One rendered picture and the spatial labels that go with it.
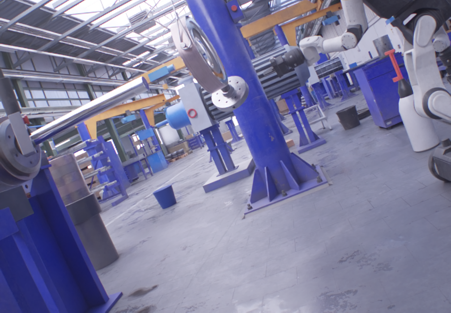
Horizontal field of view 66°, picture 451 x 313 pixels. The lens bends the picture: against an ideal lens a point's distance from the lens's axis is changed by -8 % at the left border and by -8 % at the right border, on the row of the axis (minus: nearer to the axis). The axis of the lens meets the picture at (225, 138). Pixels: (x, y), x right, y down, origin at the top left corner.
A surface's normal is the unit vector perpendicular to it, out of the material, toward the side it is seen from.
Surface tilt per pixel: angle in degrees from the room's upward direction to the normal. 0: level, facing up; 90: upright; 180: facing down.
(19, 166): 116
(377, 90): 90
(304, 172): 90
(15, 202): 90
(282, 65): 139
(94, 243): 90
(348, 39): 110
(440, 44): 103
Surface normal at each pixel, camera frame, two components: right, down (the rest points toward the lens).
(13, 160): 0.80, 0.00
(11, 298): -0.13, 0.09
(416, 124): -0.48, 0.24
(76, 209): 0.36, -0.12
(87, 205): 0.77, -0.31
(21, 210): 0.91, -0.38
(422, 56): 0.05, 0.47
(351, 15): -0.56, 0.63
